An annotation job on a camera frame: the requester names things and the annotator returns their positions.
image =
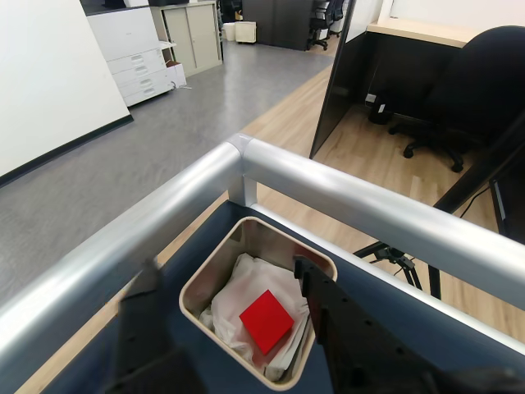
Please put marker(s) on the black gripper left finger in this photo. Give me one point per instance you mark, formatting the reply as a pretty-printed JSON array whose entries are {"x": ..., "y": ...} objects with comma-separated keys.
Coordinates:
[{"x": 143, "y": 336}]

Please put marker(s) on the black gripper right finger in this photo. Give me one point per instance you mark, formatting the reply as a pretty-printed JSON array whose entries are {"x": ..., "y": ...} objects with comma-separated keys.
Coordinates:
[{"x": 357, "y": 353}]

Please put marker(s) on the red cube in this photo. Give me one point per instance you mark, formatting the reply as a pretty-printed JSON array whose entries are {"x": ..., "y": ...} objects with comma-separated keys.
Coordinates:
[{"x": 266, "y": 320}]

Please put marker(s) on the beige metal box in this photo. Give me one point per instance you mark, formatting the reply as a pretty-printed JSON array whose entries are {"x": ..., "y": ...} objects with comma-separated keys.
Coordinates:
[{"x": 217, "y": 271}]

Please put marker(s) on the small white cardboard box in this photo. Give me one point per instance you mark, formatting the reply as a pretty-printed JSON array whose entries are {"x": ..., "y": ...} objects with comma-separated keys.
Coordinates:
[{"x": 176, "y": 76}]

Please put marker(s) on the black tripod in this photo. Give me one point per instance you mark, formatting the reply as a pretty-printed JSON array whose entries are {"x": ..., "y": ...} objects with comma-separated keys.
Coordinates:
[{"x": 404, "y": 262}]

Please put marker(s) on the white crumpled paper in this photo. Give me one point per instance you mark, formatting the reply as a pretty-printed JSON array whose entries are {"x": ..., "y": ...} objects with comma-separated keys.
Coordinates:
[{"x": 246, "y": 283}]

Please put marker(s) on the black flat panel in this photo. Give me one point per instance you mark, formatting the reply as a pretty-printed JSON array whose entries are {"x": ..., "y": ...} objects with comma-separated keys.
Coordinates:
[{"x": 512, "y": 205}]

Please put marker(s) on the silver tube corner connector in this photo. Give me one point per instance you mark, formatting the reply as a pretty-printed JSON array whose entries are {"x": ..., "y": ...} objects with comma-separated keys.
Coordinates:
[{"x": 242, "y": 143}]

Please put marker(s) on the black metal bar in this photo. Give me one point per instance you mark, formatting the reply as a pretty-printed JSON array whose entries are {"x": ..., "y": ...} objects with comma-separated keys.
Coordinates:
[{"x": 484, "y": 172}]

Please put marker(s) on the black waste bin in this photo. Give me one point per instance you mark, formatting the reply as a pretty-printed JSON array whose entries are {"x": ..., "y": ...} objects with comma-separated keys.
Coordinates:
[{"x": 379, "y": 113}]

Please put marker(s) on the white office printer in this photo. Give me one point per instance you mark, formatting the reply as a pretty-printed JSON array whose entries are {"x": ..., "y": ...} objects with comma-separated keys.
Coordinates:
[{"x": 131, "y": 70}]

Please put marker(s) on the black desk with wooden top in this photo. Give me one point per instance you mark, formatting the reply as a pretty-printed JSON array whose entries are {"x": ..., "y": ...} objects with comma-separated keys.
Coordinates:
[{"x": 340, "y": 82}]

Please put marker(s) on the beige sliding-door cabinet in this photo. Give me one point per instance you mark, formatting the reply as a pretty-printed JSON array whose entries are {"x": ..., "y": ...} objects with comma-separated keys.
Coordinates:
[{"x": 201, "y": 41}]

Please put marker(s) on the small white bin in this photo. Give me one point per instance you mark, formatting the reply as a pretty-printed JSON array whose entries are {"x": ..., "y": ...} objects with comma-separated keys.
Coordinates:
[{"x": 229, "y": 32}]

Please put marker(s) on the large white bin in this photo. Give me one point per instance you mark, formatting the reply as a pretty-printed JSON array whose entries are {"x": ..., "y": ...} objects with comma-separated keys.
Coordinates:
[{"x": 246, "y": 32}]

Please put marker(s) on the black mesh office chair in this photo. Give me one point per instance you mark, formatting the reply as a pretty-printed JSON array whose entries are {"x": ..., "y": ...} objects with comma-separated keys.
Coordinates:
[{"x": 324, "y": 16}]

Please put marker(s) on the dark storage cabinet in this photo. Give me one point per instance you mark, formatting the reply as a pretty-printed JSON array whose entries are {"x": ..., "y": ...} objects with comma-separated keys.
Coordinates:
[{"x": 279, "y": 20}]

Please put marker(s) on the silver aluminium frame tube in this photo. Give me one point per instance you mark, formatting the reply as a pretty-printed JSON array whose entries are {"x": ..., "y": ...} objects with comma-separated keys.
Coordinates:
[
  {"x": 123, "y": 230},
  {"x": 369, "y": 193}
]

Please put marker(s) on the silver aluminium frame post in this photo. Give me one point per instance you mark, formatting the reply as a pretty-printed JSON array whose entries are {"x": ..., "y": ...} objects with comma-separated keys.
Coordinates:
[{"x": 246, "y": 191}]

